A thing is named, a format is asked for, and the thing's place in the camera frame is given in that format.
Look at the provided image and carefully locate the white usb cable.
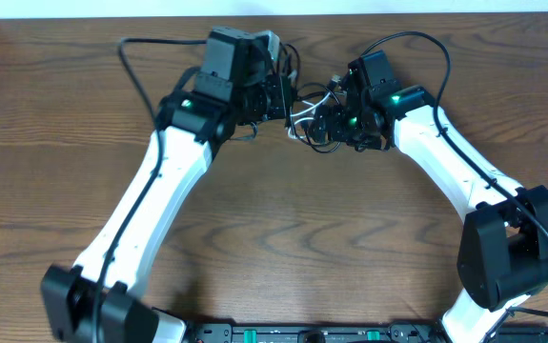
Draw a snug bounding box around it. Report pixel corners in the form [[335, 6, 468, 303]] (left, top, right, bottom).
[[286, 90, 335, 142]]

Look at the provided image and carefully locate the black usb cable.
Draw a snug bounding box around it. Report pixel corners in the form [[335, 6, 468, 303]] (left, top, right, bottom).
[[277, 42, 351, 154]]

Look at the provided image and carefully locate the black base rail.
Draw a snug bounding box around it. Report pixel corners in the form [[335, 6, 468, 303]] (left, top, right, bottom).
[[181, 320, 548, 343]]

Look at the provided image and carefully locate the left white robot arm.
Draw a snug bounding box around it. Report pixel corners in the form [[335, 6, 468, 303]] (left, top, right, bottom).
[[40, 27, 293, 342]]

